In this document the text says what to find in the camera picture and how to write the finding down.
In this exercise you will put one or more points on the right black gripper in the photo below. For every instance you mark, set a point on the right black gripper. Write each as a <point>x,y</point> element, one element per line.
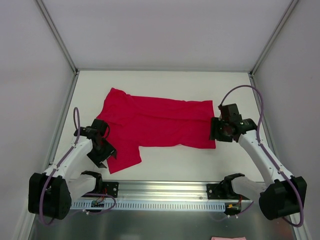
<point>218,129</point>

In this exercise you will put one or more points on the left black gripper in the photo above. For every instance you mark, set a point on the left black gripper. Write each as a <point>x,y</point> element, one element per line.
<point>103,152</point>

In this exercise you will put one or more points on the red t-shirt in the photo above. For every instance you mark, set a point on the red t-shirt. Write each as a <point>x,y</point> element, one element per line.
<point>142,121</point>

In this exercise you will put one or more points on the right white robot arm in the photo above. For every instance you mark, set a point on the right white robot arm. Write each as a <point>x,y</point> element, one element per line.
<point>283,194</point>

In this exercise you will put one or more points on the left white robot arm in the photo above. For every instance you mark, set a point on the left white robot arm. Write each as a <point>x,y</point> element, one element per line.
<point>52,193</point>

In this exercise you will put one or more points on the pink folded cloth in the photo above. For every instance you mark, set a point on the pink folded cloth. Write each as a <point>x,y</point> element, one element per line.
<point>227,238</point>

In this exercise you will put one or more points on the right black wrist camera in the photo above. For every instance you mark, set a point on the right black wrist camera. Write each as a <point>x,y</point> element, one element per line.
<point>229,113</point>

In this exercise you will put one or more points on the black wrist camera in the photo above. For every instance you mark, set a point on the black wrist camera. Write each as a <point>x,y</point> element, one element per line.
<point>229,113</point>
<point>101,126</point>

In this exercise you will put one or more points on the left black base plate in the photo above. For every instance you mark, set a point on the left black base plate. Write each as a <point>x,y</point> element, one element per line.
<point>110,188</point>

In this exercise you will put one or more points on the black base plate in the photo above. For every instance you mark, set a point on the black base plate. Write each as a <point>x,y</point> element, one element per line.
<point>221,191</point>
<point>110,188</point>

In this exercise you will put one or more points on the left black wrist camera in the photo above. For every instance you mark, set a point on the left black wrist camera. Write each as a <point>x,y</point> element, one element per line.
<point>101,126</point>

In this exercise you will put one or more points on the aluminium front rail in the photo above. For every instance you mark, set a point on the aluminium front rail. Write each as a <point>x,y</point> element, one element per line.
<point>162,190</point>

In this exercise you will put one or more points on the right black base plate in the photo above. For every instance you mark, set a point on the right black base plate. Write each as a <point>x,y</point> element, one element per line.
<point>221,191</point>

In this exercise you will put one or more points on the slotted cable duct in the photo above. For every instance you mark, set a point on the slotted cable duct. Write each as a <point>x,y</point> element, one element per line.
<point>145,205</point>

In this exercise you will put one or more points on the left aluminium frame post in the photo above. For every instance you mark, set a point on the left aluminium frame post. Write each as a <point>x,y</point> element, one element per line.
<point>56,35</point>

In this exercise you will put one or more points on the aluminium frame post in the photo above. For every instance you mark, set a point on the aluminium frame post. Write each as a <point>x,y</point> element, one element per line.
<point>275,34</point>
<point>56,35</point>

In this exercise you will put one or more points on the right aluminium frame post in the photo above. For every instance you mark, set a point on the right aluminium frame post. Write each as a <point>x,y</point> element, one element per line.
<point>275,34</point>

